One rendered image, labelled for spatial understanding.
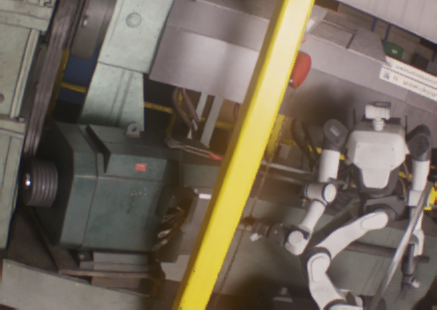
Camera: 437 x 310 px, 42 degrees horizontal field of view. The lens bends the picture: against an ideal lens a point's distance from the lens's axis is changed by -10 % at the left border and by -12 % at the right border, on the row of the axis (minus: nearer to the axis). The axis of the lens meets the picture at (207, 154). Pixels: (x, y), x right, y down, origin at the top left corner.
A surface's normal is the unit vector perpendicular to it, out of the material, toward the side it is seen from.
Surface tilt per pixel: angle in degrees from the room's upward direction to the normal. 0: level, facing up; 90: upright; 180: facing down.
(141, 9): 90
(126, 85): 90
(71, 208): 90
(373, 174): 100
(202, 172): 45
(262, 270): 90
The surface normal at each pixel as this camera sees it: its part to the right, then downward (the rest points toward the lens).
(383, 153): -0.37, 0.35
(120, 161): 0.46, 0.41
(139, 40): 0.15, 0.36
